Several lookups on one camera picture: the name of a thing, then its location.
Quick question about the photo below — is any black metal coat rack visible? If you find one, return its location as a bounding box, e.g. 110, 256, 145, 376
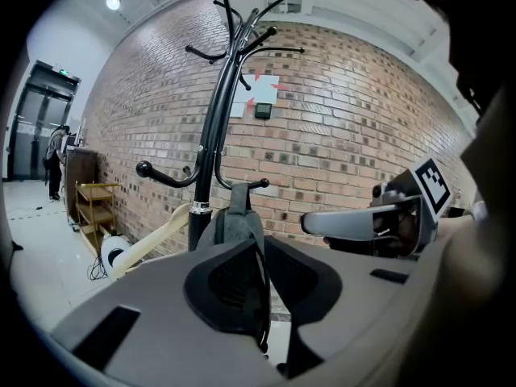
135, 0, 306, 253

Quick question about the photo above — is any person's right forearm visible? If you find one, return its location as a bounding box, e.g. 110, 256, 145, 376
435, 202, 499, 265

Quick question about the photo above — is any person's head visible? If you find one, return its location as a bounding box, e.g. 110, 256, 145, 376
402, 0, 516, 116

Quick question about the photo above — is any light wooden shelf rack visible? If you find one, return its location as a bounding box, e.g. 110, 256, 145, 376
73, 181, 123, 260

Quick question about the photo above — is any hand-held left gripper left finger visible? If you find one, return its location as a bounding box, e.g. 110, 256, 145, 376
183, 238, 271, 352

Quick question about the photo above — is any white round appliance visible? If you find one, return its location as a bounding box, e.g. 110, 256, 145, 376
100, 234, 133, 277

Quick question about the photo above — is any beige curved wooden hanger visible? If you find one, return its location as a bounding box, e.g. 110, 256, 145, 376
109, 202, 194, 282

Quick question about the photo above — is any dark brown wooden cabinet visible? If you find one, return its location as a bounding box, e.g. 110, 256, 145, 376
63, 144, 100, 227

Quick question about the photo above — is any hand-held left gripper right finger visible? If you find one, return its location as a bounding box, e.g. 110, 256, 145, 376
264, 235, 343, 380

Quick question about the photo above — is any white paper sheet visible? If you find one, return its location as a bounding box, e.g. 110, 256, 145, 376
233, 73, 281, 106

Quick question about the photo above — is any grey backpack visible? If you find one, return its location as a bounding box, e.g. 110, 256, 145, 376
196, 181, 265, 253

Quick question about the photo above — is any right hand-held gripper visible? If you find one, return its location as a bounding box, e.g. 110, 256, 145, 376
300, 157, 452, 260

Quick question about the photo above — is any black cable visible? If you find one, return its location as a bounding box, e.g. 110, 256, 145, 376
88, 255, 109, 282

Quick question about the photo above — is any black double door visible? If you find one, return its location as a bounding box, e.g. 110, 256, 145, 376
6, 60, 82, 182

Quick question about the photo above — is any person's beige shirt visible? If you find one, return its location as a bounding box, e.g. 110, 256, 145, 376
374, 82, 516, 387

